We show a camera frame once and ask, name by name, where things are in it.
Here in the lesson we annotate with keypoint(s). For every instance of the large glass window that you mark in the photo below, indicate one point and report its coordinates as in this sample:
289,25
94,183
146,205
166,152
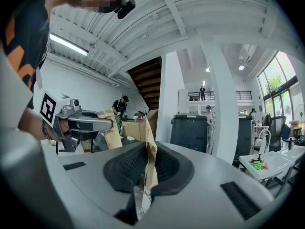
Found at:
276,77

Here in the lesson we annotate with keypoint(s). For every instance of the wooden staircase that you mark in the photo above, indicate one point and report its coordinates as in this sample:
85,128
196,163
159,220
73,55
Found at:
149,85

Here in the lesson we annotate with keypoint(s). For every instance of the black balcony railing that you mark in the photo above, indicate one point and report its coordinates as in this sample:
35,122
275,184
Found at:
243,95

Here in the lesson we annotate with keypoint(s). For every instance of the white sink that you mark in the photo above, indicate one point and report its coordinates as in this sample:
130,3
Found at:
276,163

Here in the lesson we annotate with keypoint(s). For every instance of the black office chair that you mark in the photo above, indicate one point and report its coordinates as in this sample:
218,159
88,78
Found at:
277,130

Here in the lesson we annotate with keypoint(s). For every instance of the standing fan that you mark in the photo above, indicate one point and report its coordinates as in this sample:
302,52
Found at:
300,111

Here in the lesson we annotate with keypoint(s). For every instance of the green cloth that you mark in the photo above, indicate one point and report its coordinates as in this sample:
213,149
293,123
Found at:
257,165

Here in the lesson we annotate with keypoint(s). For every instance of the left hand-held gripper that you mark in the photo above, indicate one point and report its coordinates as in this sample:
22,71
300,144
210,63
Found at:
63,108

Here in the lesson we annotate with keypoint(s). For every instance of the brown paper toothbrush packet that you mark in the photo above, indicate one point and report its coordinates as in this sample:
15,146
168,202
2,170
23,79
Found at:
112,139
151,156

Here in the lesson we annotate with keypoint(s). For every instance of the person's left forearm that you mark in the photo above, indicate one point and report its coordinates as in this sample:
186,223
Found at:
31,123

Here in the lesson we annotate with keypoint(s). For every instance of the fluorescent tube ceiling light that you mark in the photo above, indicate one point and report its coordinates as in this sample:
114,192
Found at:
69,44

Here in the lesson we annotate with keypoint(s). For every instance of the round ceiling lamp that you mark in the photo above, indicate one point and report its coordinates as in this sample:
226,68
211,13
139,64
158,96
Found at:
241,67
207,69

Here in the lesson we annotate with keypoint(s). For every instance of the black head camera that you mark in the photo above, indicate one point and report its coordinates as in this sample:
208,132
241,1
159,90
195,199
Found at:
125,8

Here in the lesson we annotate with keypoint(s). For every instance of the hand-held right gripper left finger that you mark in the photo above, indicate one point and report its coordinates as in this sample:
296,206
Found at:
126,167

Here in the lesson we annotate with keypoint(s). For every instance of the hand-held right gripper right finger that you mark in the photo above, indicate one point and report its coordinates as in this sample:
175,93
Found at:
174,168

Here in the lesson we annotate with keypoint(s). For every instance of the person's left hand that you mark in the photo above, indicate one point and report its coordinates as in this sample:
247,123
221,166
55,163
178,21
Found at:
65,128

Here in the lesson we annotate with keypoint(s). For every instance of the black and orange t-shirt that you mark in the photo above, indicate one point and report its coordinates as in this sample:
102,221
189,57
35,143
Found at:
21,32

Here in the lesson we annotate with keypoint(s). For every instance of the open cardboard box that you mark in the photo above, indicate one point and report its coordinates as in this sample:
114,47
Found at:
135,128

